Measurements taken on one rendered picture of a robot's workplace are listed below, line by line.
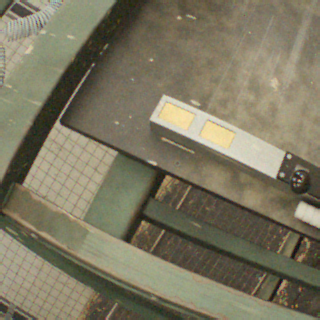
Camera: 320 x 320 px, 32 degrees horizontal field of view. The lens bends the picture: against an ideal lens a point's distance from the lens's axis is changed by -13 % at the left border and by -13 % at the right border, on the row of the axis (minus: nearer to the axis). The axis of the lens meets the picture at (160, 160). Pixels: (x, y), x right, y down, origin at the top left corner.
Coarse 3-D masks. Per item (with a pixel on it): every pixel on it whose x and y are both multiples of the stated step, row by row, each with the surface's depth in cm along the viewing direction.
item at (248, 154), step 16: (160, 112) 97; (192, 112) 97; (160, 128) 98; (176, 128) 96; (192, 128) 96; (224, 128) 96; (192, 144) 97; (208, 144) 95; (240, 144) 95; (256, 144) 95; (224, 160) 97; (240, 160) 94; (256, 160) 94; (272, 160) 94; (256, 176) 96; (272, 176) 93; (288, 192) 95
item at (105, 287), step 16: (0, 0) 140; (0, 16) 141; (0, 224) 145; (16, 240) 149; (32, 240) 149; (48, 256) 153; (64, 272) 157; (80, 272) 157; (96, 288) 161; (112, 288) 163; (128, 304) 167; (144, 304) 169
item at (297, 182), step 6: (300, 168) 91; (306, 168) 91; (294, 174) 81; (300, 174) 80; (306, 174) 80; (294, 180) 80; (300, 180) 80; (306, 180) 80; (294, 186) 80; (300, 186) 80; (306, 186) 80; (294, 192) 81; (300, 192) 80; (306, 192) 81
